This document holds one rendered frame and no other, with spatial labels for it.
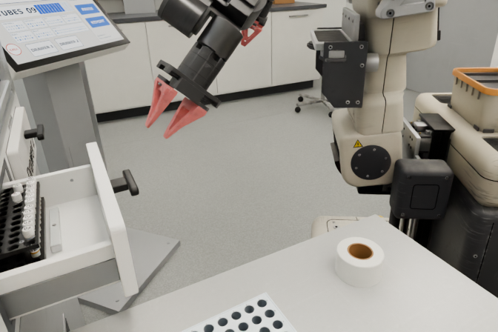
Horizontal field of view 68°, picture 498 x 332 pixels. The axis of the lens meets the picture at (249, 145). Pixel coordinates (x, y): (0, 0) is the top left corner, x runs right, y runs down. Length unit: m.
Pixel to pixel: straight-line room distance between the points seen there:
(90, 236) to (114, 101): 3.02
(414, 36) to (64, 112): 1.19
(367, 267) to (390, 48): 0.57
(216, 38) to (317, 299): 0.41
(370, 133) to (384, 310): 0.53
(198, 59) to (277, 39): 3.41
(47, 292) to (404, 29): 0.87
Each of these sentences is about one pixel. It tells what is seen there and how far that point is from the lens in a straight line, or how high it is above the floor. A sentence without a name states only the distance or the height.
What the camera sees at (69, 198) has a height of 0.84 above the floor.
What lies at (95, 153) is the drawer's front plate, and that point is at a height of 0.93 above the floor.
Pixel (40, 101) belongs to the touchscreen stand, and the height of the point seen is 0.80.
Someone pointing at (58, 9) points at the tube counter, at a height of 1.11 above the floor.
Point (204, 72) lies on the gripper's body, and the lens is 0.58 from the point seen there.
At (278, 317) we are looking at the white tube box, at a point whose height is 0.80.
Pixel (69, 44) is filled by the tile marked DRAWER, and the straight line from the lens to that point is 1.44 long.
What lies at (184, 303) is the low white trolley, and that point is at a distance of 0.59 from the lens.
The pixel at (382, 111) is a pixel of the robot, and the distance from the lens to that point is 0.99.
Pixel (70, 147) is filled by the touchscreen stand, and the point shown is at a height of 0.62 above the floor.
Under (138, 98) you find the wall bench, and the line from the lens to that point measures 3.63.
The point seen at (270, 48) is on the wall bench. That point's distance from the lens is 3.95.
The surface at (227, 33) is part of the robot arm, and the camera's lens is 0.59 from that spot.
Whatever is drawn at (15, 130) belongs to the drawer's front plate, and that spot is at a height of 0.93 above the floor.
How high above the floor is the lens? 1.19
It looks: 24 degrees down
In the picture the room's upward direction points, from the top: 2 degrees counter-clockwise
